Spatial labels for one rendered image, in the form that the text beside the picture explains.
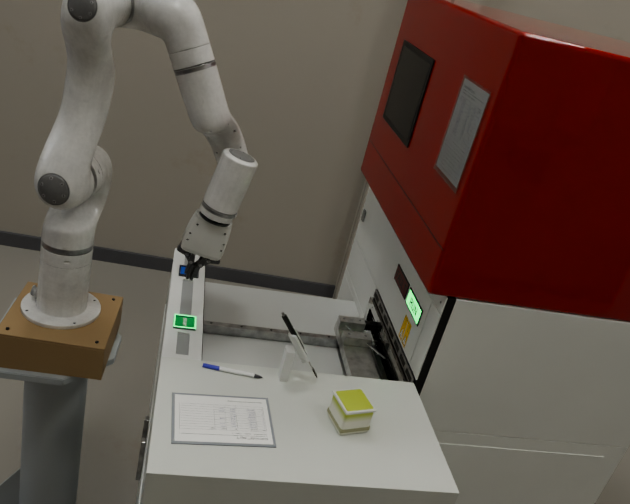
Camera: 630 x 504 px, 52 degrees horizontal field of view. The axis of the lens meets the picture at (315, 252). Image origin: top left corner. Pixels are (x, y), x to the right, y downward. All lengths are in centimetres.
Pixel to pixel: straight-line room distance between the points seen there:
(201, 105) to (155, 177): 220
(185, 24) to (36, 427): 112
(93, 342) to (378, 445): 72
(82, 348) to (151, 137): 203
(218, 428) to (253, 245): 242
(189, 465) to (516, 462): 101
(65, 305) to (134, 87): 194
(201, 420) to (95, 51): 78
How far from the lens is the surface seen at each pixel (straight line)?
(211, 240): 151
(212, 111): 140
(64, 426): 191
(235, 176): 143
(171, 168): 355
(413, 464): 143
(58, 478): 204
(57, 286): 166
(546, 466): 202
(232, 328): 187
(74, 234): 159
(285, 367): 150
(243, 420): 139
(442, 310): 155
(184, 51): 139
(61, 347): 164
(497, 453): 191
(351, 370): 177
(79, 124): 149
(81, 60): 146
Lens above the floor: 189
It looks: 26 degrees down
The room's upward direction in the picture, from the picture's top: 15 degrees clockwise
